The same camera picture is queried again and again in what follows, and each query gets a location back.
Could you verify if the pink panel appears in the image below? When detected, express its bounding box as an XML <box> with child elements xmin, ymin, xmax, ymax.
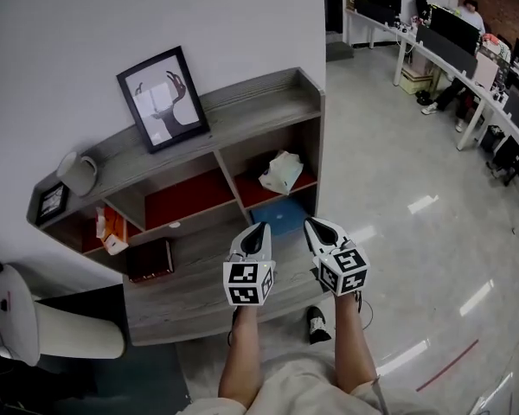
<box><xmin>475</xmin><ymin>51</ymin><xmax>500</xmax><ymax>91</ymax></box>

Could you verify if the black office chair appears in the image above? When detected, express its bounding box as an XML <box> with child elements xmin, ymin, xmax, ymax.
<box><xmin>485</xmin><ymin>135</ymin><xmax>519</xmax><ymax>203</ymax></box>

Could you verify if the large black picture frame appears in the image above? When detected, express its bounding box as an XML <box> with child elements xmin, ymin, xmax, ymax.
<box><xmin>116</xmin><ymin>45</ymin><xmax>211</xmax><ymax>155</ymax></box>

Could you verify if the small black picture frame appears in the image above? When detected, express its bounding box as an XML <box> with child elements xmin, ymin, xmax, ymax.
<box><xmin>35</xmin><ymin>181</ymin><xmax>70</xmax><ymax>227</ymax></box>

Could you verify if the white pack of tissues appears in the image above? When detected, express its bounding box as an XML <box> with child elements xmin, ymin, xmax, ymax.
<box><xmin>258</xmin><ymin>149</ymin><xmax>304</xmax><ymax>196</ymax></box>

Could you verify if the long white desk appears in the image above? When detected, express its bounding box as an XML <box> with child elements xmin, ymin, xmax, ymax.
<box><xmin>344</xmin><ymin>8</ymin><xmax>519</xmax><ymax>166</ymax></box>

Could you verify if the blue mat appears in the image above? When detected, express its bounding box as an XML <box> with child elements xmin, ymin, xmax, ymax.
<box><xmin>247</xmin><ymin>196</ymin><xmax>313</xmax><ymax>238</ymax></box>

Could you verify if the orange and white packet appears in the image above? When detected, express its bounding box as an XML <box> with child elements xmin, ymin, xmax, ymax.
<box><xmin>94</xmin><ymin>205</ymin><xmax>131</xmax><ymax>256</ymax></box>

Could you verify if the person's black patterned shoe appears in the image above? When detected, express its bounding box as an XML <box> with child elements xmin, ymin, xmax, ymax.
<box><xmin>306</xmin><ymin>305</ymin><xmax>332</xmax><ymax>346</ymax></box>

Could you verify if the grey wooden shelf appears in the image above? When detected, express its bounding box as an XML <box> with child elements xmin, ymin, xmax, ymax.
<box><xmin>26</xmin><ymin>67</ymin><xmax>326</xmax><ymax>348</ymax></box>

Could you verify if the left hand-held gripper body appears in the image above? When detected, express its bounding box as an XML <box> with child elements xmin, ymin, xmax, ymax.
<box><xmin>222</xmin><ymin>248</ymin><xmax>278</xmax><ymax>309</ymax></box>

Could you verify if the person's beige clothing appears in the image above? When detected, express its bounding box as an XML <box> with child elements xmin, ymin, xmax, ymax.
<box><xmin>172</xmin><ymin>355</ymin><xmax>429</xmax><ymax>415</ymax></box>

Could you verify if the person's left forearm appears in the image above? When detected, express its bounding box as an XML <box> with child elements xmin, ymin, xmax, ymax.
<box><xmin>217</xmin><ymin>305</ymin><xmax>261</xmax><ymax>407</ymax></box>

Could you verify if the pale storage crate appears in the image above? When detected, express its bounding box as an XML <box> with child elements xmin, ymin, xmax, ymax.
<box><xmin>399</xmin><ymin>67</ymin><xmax>434</xmax><ymax>97</ymax></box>

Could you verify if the dark brown book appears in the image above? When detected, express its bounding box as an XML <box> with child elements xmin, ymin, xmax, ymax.
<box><xmin>125</xmin><ymin>237</ymin><xmax>176</xmax><ymax>284</ymax></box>

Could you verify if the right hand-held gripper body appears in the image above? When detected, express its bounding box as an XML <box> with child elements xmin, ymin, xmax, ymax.
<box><xmin>311</xmin><ymin>234</ymin><xmax>371</xmax><ymax>297</ymax></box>

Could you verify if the person's right forearm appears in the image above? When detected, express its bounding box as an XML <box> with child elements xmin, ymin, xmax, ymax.
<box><xmin>331</xmin><ymin>290</ymin><xmax>378</xmax><ymax>396</ymax></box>

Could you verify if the white ceramic mug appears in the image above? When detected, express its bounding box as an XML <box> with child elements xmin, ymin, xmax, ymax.
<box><xmin>55</xmin><ymin>150</ymin><xmax>99</xmax><ymax>198</ymax></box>

